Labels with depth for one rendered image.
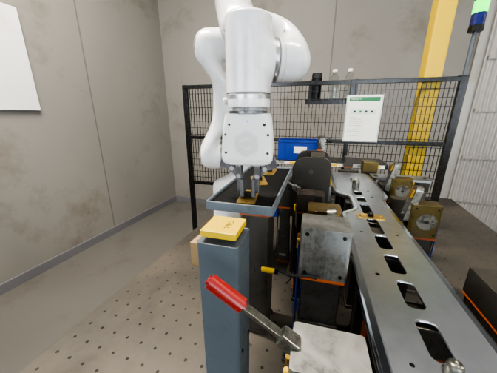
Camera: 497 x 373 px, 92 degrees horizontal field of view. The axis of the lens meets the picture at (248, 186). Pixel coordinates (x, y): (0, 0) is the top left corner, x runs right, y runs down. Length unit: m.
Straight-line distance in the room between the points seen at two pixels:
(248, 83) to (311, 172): 0.49
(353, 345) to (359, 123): 1.61
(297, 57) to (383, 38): 2.66
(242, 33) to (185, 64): 3.21
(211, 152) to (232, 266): 0.62
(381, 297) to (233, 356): 0.30
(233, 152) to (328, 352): 0.35
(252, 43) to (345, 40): 2.67
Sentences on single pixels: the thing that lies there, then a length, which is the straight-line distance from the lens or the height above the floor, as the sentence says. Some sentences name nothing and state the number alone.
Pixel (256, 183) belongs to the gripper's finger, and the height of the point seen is 1.19.
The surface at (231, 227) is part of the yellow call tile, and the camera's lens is 0.39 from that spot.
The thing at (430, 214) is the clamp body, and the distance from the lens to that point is 0.99.
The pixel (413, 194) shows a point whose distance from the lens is 0.97.
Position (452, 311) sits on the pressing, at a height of 1.00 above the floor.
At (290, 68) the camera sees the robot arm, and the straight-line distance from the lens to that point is 0.48.
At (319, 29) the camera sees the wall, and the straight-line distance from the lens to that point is 3.15.
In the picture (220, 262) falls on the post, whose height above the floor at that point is 1.11.
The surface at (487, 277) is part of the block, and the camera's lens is 0.68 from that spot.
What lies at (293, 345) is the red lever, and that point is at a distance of 0.35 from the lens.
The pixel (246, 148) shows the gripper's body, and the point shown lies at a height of 1.27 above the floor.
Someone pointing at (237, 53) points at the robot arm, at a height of 1.43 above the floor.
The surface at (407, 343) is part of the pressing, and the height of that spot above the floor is 1.00.
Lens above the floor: 1.33
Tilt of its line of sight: 17 degrees down
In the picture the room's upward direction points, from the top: straight up
